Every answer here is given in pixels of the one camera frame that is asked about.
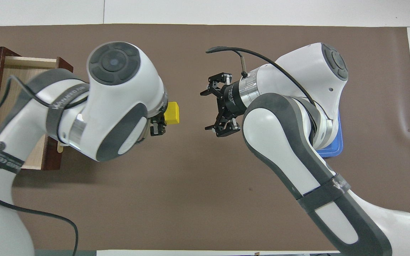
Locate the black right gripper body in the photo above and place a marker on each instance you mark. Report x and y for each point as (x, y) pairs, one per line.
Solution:
(231, 101)

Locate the yellow cube block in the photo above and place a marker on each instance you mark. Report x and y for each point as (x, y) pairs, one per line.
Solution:
(172, 113)

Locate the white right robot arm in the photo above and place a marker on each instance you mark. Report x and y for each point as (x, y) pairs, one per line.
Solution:
(279, 135)

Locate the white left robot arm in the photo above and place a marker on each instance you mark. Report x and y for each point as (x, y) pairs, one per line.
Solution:
(119, 106)

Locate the brown table mat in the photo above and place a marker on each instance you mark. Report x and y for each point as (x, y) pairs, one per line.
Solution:
(190, 177)

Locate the blue plastic tray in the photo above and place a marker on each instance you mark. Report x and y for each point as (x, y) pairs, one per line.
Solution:
(333, 147)

